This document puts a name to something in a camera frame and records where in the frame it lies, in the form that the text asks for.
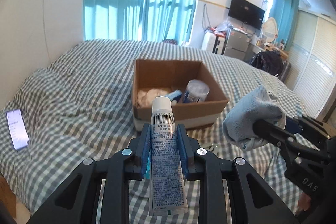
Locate grey white sock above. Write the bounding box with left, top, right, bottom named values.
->
left=223, top=85, right=286, bottom=151

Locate white tube with barcode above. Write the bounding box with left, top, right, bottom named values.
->
left=149, top=96, right=188, bottom=217

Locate clear jar blue label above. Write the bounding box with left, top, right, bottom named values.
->
left=182, top=79, right=210, bottom=103

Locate blue tissue pack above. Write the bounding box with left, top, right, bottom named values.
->
left=165, top=90, right=182, bottom=105

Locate white tissue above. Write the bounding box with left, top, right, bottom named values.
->
left=137, top=90, right=151, bottom=107

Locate white unicorn toy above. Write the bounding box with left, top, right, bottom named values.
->
left=144, top=89, right=168, bottom=106

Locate right human hand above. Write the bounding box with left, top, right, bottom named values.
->
left=297, top=193, right=311, bottom=213

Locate black bag on chair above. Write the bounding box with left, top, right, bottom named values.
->
left=249, top=51, right=284, bottom=81

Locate brown cardboard box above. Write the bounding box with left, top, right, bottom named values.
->
left=132, top=59, right=229, bottom=131

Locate smartphone with lit screen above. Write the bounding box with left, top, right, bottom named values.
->
left=6, top=109, right=29, bottom=151

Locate grey checkered bed cover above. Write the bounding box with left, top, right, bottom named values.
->
left=1, top=40, right=306, bottom=213

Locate silver mini fridge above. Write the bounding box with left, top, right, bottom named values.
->
left=224, top=28, right=250, bottom=60

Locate round white mirror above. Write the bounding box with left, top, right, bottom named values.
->
left=262, top=17, right=278, bottom=43

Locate white suitcase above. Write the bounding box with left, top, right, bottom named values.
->
left=201, top=31, right=226, bottom=55

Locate teal side curtain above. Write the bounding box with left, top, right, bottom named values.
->
left=269, top=0, right=299, bottom=51

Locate black wall television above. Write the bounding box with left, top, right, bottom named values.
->
left=228, top=0, right=265, bottom=30

